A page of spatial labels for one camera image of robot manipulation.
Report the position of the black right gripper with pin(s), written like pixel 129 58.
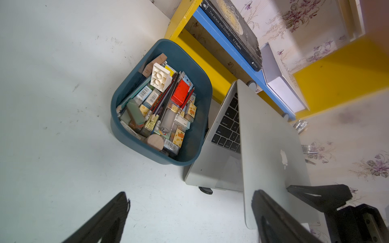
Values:
pixel 361 224

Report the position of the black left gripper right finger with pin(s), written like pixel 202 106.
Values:
pixel 275 225

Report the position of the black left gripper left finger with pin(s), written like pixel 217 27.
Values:
pixel 107 225

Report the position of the silver laptop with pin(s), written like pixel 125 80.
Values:
pixel 251 147

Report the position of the white book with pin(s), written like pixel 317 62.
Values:
pixel 281 81

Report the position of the teal bin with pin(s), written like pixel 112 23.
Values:
pixel 149 122

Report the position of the red block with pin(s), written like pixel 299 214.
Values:
pixel 180 93

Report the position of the white lego brick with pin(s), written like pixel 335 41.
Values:
pixel 160 78

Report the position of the black book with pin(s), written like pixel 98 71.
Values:
pixel 228 19

